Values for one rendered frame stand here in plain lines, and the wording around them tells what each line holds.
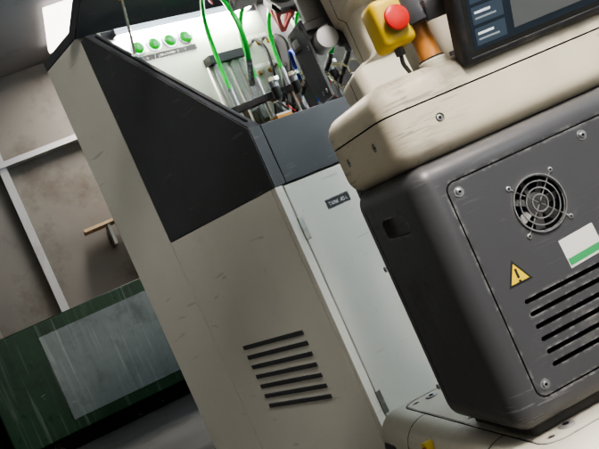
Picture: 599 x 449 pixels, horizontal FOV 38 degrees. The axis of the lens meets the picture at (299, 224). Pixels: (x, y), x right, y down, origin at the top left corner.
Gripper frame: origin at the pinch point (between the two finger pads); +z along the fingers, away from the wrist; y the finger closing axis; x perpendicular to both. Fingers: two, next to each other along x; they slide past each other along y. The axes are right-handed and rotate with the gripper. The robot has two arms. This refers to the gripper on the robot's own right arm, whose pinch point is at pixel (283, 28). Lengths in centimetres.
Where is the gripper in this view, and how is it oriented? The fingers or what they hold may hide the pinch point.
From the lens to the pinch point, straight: 248.1
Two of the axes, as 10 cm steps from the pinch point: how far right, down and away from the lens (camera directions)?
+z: 0.3, 7.7, 6.4
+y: -5.4, -5.2, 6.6
